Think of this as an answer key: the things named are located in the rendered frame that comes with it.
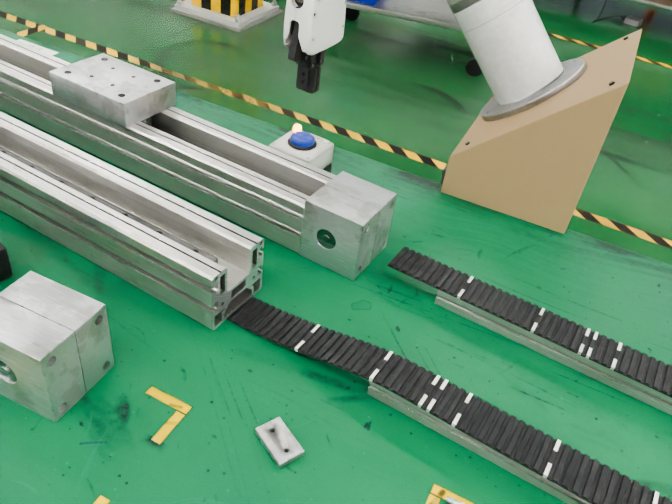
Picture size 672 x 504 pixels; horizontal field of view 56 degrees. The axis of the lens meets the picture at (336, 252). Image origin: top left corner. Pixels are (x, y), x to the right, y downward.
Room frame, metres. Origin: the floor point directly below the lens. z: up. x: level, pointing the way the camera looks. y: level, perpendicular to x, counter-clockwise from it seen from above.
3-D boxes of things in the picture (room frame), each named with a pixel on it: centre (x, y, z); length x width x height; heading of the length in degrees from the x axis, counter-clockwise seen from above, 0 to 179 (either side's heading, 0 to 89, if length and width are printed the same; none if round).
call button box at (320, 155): (0.91, 0.09, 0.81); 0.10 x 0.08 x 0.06; 154
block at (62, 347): (0.44, 0.28, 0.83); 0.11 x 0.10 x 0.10; 161
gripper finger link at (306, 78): (0.90, 0.09, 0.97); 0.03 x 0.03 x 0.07; 64
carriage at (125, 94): (0.92, 0.39, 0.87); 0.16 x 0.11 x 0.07; 64
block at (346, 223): (0.74, -0.02, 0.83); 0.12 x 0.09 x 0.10; 154
